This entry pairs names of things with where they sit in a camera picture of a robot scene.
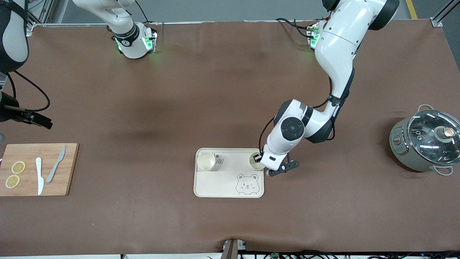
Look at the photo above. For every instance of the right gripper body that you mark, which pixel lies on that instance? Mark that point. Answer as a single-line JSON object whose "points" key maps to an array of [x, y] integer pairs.
{"points": [[8, 112]]}

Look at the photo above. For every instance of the white IKEA cup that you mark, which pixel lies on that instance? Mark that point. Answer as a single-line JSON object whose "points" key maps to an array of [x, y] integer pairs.
{"points": [[254, 166], [206, 161]]}

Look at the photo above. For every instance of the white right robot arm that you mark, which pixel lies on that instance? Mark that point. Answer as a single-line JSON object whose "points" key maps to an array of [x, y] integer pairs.
{"points": [[125, 39]]}

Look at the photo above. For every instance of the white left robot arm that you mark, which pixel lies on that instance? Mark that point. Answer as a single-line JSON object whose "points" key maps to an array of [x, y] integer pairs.
{"points": [[337, 46]]}

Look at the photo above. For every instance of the wooden cutting board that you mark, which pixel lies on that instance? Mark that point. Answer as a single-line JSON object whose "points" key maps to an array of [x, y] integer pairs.
{"points": [[28, 151]]}

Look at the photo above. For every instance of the cream tray with bear print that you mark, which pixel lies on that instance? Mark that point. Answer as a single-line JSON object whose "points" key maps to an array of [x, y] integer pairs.
{"points": [[222, 183]]}

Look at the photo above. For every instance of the lemon slice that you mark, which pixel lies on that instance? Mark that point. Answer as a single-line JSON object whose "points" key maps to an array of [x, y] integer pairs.
{"points": [[18, 167], [12, 181]]}

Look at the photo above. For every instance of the grey plastic knife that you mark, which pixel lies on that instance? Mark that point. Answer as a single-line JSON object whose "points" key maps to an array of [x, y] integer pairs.
{"points": [[54, 171]]}

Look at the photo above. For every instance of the white plastic knife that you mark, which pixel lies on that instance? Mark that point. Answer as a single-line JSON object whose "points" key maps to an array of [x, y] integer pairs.
{"points": [[39, 180]]}

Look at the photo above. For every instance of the grey-green electric cooking pot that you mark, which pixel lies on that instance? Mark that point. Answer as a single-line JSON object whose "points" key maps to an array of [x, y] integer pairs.
{"points": [[402, 151]]}

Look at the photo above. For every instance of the glass pot lid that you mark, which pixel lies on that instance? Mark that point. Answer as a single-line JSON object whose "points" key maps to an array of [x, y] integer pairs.
{"points": [[427, 144]]}

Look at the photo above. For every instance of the table edge camera mount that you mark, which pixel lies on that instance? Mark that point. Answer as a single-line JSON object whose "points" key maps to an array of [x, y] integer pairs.
{"points": [[231, 250]]}

